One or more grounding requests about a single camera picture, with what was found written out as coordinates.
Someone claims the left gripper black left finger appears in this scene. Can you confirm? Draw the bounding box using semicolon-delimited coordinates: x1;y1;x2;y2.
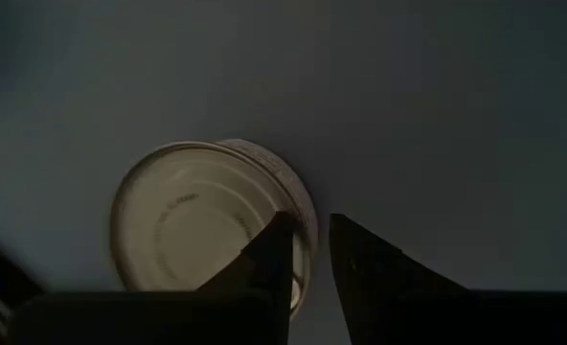
8;210;296;345

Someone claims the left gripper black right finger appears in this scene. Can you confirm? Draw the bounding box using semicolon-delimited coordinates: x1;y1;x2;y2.
329;213;567;345

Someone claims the green white label tuna can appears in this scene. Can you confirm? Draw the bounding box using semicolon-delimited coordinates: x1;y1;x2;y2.
109;138;320;320

